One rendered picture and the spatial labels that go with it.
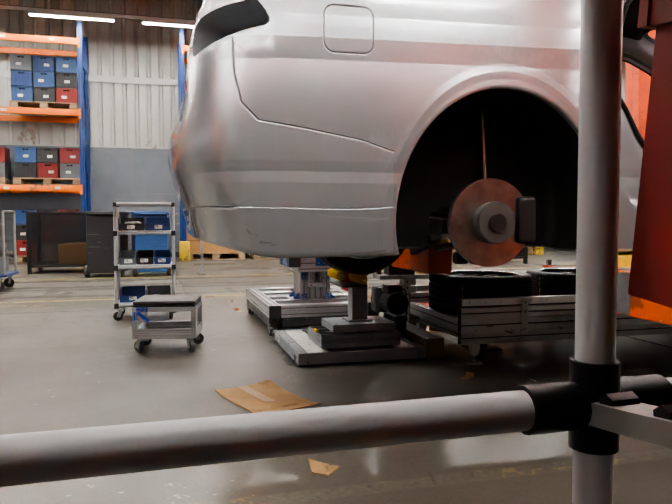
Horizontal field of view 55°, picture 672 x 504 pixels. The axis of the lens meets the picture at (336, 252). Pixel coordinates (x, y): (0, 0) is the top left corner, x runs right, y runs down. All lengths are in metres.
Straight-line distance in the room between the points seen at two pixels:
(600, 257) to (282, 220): 1.64
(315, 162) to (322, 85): 0.24
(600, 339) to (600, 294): 0.03
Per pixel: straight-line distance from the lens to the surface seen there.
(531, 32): 2.46
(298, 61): 2.13
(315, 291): 5.19
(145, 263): 5.80
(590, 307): 0.49
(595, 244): 0.49
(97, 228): 10.12
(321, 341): 3.91
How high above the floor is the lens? 0.87
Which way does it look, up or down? 3 degrees down
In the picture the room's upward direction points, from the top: straight up
